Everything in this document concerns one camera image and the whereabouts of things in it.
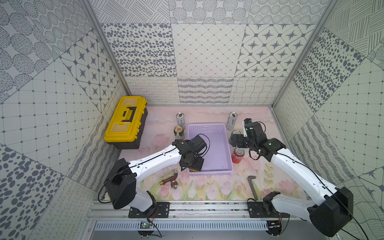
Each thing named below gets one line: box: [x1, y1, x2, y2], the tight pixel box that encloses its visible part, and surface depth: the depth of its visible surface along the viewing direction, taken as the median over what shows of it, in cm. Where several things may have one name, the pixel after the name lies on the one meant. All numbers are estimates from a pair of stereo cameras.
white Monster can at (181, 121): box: [176, 112, 186, 129], surface depth 98 cm
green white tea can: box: [173, 125, 185, 140], surface depth 95 cm
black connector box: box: [265, 220, 282, 236], surface depth 73 cm
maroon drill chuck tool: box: [160, 173, 178, 190], surface depth 83 cm
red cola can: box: [231, 147, 245, 164], surface depth 85 cm
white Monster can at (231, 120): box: [226, 111, 238, 131], surface depth 100 cm
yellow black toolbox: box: [104, 96, 149, 149], surface depth 92 cm
